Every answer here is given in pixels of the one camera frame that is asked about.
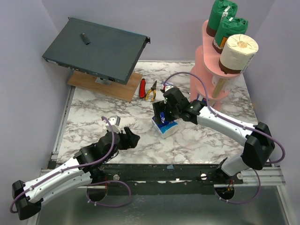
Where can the wooden board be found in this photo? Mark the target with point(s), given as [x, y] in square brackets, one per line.
[92, 83]

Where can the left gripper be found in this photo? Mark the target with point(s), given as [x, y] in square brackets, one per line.
[133, 139]

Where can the pink three-tier shelf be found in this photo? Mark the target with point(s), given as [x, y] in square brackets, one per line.
[207, 66]

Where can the blue handled screwdriver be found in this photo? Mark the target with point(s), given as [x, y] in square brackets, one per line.
[182, 90]

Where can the blue Tempo roll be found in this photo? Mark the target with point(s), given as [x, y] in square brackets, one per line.
[201, 98]

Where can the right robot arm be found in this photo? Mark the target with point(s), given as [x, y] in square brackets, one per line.
[256, 140]

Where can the black metal base rail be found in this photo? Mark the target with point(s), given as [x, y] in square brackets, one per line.
[166, 179]

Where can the small black connector strip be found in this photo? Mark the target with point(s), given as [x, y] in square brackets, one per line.
[85, 38]

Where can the dark grey network switch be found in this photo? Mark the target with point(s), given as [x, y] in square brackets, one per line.
[111, 55]

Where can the red handled cutter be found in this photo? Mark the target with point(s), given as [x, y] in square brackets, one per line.
[142, 92]

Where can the yellow handled pliers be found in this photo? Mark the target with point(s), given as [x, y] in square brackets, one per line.
[151, 92]

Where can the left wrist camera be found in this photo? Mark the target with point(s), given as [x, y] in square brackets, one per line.
[115, 124]

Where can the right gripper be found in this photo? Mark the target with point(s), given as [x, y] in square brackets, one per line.
[162, 110]

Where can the white floral paper towel roll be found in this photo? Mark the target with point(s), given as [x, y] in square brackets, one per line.
[227, 83]

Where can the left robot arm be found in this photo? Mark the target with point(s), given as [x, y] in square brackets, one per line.
[84, 168]

